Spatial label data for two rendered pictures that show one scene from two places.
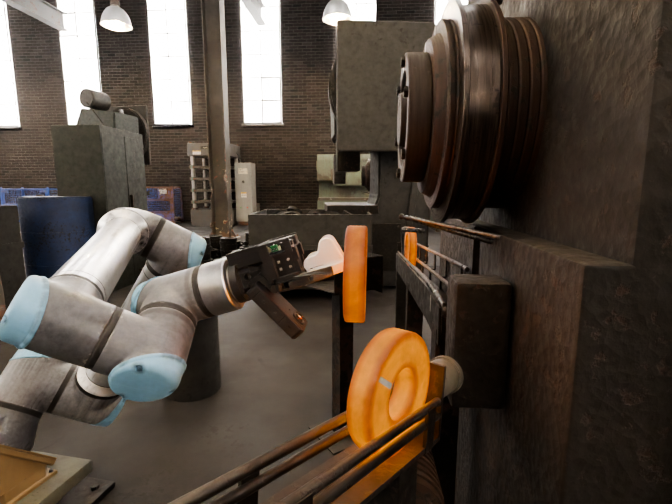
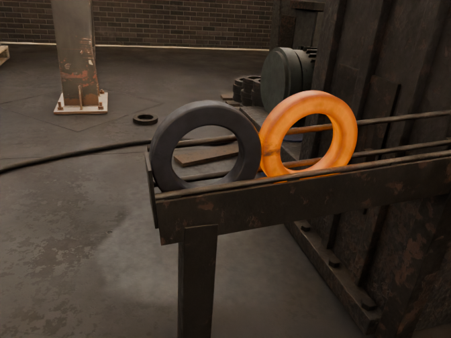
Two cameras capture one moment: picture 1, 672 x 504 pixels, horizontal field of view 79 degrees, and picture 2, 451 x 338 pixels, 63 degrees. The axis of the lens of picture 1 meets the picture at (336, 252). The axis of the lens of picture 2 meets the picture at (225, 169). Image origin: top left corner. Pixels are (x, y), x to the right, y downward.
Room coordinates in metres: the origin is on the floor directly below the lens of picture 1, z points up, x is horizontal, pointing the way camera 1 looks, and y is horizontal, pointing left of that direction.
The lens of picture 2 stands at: (2.23, 0.18, 0.92)
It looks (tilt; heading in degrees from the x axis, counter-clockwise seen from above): 26 degrees down; 248
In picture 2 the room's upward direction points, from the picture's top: 4 degrees clockwise
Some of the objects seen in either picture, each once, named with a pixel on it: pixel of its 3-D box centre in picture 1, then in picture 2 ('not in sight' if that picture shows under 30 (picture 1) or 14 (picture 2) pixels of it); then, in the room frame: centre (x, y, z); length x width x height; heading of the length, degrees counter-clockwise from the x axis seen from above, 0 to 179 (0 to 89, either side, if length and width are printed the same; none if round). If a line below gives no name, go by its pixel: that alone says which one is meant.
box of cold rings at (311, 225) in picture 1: (313, 248); not in sight; (3.76, 0.21, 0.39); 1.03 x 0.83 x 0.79; 90
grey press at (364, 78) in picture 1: (363, 160); not in sight; (4.08, -0.26, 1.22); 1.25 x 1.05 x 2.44; 94
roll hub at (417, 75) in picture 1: (410, 120); not in sight; (0.98, -0.17, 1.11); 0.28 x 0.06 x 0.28; 176
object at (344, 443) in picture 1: (339, 344); not in sight; (1.51, -0.02, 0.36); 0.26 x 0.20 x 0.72; 31
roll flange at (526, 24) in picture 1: (491, 119); not in sight; (0.96, -0.35, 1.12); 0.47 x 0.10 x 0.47; 176
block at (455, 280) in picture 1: (477, 340); not in sight; (0.73, -0.27, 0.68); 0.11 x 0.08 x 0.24; 86
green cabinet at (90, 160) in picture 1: (108, 208); not in sight; (4.06, 2.24, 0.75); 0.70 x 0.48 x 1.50; 176
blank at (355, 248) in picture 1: (356, 273); not in sight; (0.65, -0.03, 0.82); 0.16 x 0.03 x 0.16; 175
